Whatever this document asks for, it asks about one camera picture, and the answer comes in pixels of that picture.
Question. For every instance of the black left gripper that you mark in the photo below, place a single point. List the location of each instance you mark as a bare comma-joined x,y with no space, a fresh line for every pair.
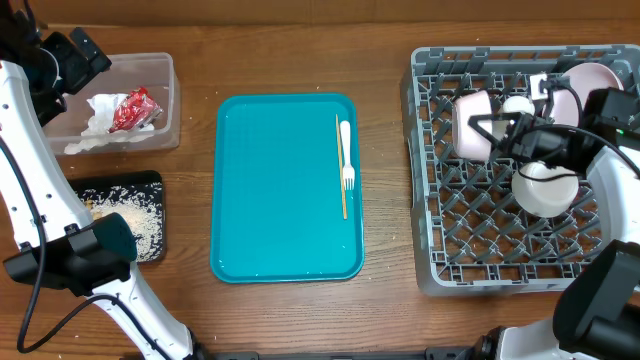
80,70

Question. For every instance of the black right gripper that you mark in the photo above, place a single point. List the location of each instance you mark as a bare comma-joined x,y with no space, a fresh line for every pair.
508,142

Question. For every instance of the white paper cup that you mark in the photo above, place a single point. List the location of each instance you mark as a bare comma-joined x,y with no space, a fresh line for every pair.
511,105

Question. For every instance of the pink bowl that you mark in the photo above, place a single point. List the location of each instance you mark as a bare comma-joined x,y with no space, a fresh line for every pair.
464,107

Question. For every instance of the pink round plate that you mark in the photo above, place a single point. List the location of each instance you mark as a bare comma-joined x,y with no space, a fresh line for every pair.
583,79

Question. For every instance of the white bowl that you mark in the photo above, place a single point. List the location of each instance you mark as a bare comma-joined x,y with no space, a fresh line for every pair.
543,191

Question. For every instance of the white napkin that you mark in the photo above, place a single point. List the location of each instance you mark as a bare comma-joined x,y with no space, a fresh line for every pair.
97,132

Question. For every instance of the red snack wrapper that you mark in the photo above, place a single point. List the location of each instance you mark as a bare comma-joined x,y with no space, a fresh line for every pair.
137,110

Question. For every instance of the white plastic fork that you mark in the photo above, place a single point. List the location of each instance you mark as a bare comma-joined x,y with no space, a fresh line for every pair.
348,170

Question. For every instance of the wooden chopstick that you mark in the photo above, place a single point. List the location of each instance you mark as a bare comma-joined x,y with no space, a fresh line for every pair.
340,160

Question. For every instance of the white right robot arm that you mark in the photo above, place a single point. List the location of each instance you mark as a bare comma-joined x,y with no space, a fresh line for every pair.
593,318

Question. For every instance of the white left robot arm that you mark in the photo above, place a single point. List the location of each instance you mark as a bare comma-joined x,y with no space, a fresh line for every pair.
61,246

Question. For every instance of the grey dishwasher rack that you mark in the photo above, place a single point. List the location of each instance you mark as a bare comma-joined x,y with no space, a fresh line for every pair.
470,235

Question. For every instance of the black food waste tray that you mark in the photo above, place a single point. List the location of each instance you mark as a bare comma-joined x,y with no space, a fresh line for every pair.
132,178

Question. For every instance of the clear plastic bin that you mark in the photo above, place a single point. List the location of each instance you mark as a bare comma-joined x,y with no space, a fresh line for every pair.
128,72

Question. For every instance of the pile of peanuts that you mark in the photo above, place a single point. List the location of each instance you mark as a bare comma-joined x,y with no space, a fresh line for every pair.
94,210

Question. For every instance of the pile of white rice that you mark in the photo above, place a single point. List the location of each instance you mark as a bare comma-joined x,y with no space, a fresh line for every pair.
141,206

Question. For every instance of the teal serving tray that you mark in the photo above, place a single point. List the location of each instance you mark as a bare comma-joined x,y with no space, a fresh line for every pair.
279,213

